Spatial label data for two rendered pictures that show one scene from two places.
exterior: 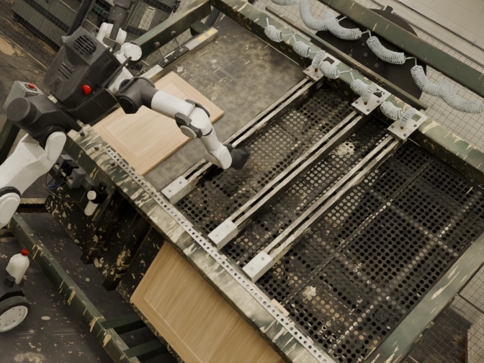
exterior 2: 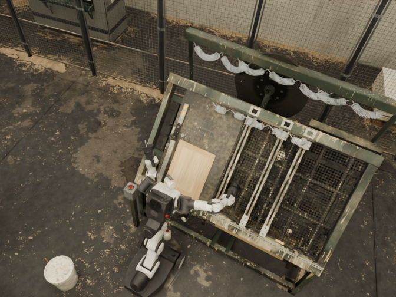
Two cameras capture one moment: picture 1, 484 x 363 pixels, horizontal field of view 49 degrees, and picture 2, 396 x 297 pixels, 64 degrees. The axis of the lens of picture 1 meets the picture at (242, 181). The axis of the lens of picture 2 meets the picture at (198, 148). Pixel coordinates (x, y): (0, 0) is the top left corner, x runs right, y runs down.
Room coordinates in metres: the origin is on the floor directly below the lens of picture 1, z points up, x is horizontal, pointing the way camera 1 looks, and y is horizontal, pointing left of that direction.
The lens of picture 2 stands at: (0.70, 0.64, 3.96)
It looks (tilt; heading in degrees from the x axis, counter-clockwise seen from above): 51 degrees down; 355
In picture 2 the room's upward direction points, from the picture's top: 7 degrees clockwise
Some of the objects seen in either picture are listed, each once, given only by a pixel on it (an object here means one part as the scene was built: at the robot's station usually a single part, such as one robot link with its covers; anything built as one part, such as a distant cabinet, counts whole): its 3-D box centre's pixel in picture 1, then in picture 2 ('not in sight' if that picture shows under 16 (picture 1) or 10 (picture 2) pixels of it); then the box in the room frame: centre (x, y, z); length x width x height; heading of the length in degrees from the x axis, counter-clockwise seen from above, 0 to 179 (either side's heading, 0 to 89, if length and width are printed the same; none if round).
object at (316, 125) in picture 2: (418, 227); (327, 163); (2.72, -0.90, 1.38); 0.70 x 0.15 x 0.85; 63
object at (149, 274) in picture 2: not in sight; (148, 266); (1.95, 0.94, 0.28); 0.21 x 0.20 x 0.13; 153
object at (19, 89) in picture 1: (24, 102); (131, 191); (2.57, 1.18, 0.84); 0.12 x 0.12 x 0.18; 63
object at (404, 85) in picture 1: (356, 74); (269, 89); (3.28, -0.23, 1.85); 0.80 x 0.06 x 0.80; 63
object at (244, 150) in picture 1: (235, 158); (234, 187); (2.45, 0.09, 1.23); 0.12 x 0.10 x 0.13; 153
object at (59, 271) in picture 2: not in sight; (61, 272); (1.84, 1.90, 0.24); 0.32 x 0.30 x 0.47; 73
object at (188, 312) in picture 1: (212, 319); (252, 232); (2.30, -0.24, 0.52); 0.90 x 0.02 x 0.55; 63
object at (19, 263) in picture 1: (18, 265); (167, 234); (2.42, 0.76, 0.10); 0.10 x 0.10 x 0.20
